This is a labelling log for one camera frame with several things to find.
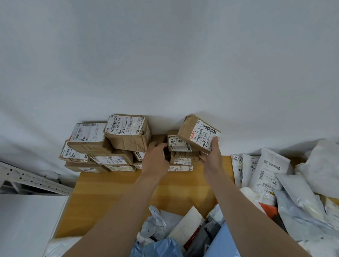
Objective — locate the person's right hand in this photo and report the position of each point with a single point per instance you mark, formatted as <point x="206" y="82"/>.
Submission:
<point x="214" y="164"/>

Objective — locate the person's left hand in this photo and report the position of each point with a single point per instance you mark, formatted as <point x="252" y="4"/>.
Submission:
<point x="156" y="164"/>

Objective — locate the tall brown box double label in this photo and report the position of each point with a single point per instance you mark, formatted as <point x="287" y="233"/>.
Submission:
<point x="120" y="168"/>

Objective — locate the stack of cardboard boxes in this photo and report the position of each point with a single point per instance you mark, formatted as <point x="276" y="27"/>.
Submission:
<point x="127" y="140"/>

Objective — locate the brown box white barcode label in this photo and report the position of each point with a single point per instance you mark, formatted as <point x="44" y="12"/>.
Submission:
<point x="190" y="129"/>

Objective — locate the pile of white mailers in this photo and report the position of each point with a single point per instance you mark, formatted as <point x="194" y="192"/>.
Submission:
<point x="267" y="169"/>

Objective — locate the smooth light blue mailer package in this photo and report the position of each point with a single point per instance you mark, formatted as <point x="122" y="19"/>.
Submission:
<point x="225" y="243"/>

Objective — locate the INS BAHA cardboard box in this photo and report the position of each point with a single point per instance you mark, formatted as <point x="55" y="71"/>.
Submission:
<point x="74" y="167"/>

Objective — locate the blue plastic mailer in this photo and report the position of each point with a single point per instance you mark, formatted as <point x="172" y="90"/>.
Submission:
<point x="159" y="249"/>

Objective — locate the brown box large label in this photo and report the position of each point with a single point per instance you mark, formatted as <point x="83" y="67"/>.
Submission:
<point x="69" y="152"/>

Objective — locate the large white plastic bag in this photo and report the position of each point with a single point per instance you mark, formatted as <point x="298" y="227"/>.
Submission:
<point x="323" y="166"/>

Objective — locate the white bubble mailer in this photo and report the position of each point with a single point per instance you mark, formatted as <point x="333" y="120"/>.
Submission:
<point x="63" y="247"/>

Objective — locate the person's right forearm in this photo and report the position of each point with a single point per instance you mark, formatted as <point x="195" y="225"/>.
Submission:
<point x="251" y="225"/>

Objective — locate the person's left forearm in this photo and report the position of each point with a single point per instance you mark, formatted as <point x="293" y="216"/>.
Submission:
<point x="114" y="225"/>

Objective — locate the wooden table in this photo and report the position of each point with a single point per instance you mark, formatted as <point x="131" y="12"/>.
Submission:
<point x="106" y="196"/>

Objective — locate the white metal shelf rack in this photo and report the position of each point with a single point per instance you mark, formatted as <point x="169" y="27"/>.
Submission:
<point x="26" y="219"/>

